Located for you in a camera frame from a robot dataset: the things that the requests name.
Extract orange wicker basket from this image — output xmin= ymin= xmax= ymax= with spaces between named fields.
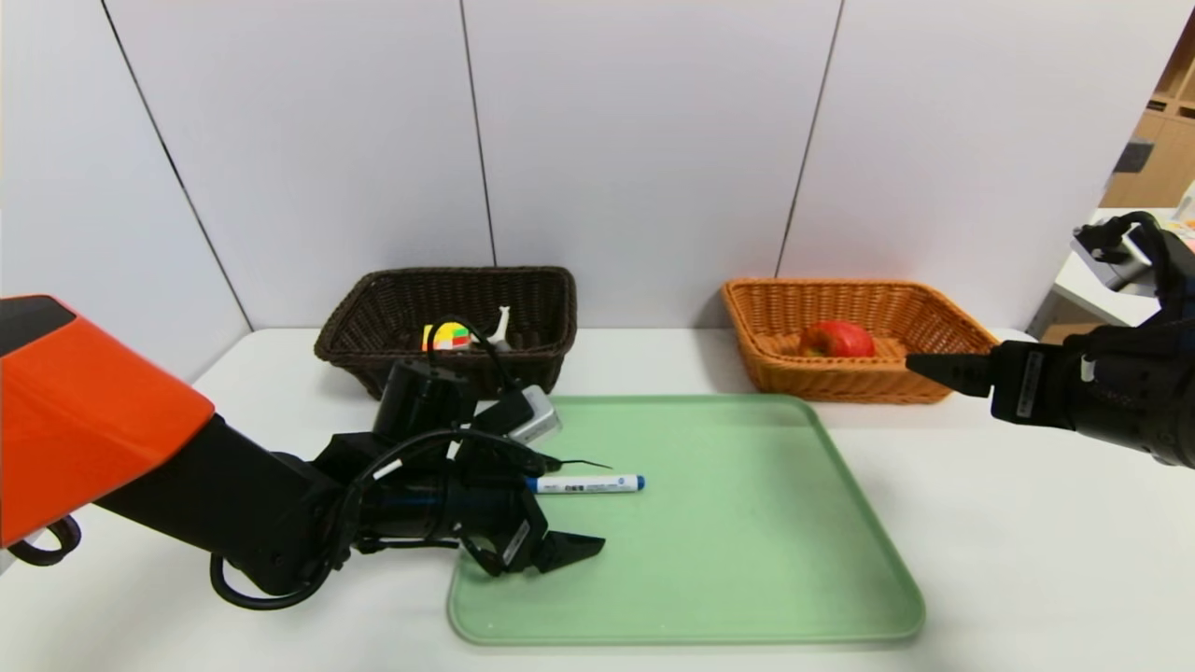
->
xmin=723 ymin=277 xmax=1016 ymax=405

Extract dark brown wicker basket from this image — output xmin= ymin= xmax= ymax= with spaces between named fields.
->
xmin=314 ymin=266 xmax=579 ymax=402

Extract red apple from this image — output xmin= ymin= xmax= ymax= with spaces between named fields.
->
xmin=800 ymin=320 xmax=877 ymax=358

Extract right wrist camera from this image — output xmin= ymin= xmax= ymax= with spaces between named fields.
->
xmin=1072 ymin=211 xmax=1195 ymax=300

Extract white background table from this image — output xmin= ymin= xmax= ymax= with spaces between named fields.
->
xmin=1053 ymin=207 xmax=1195 ymax=328

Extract white marker with blue cap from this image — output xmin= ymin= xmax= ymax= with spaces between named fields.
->
xmin=526 ymin=474 xmax=646 ymax=495

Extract black left wrist camera cable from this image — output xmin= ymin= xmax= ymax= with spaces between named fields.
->
xmin=425 ymin=317 xmax=524 ymax=393

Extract black cable loop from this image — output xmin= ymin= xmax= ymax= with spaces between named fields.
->
xmin=7 ymin=515 xmax=83 ymax=567

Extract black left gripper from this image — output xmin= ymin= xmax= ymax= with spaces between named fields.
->
xmin=437 ymin=471 xmax=606 ymax=578

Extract wooden background shelf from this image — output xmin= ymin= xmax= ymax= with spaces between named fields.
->
xmin=1102 ymin=37 xmax=1195 ymax=208

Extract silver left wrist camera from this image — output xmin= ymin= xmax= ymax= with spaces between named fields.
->
xmin=504 ymin=385 xmax=563 ymax=445

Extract green plastic tray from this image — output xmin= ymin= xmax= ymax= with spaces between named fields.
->
xmin=447 ymin=394 xmax=927 ymax=648

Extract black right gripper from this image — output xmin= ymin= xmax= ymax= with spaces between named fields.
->
xmin=905 ymin=321 xmax=1195 ymax=469

